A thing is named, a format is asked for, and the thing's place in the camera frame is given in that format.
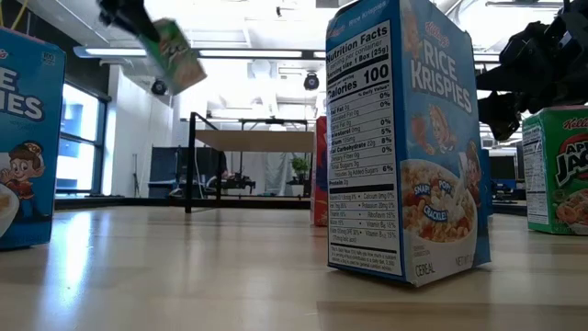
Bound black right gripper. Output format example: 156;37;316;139
475;0;588;142

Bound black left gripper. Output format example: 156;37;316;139
96;0;162;45

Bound green Apple Jacks cereal box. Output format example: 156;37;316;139
139;17;208;97
522;104;588;236

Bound blue Rice Krispies cereal box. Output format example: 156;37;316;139
0;26;68;252
324;0;492;289
480;147;495;217

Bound red Froot Loops cereal box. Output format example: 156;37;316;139
310;115;329;227

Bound wooden shelf black legs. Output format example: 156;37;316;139
185;111;318;215

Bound black computer monitor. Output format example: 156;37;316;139
488;154;519;183

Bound long ceiling light strip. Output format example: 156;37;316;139
73;45;502;63

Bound large window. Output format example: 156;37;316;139
54;81;109;197

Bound black screen panel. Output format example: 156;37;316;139
147;145;229;200

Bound green potted plant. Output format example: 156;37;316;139
290;155;311;184

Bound yellow hanging cable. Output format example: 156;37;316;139
0;0;29;31

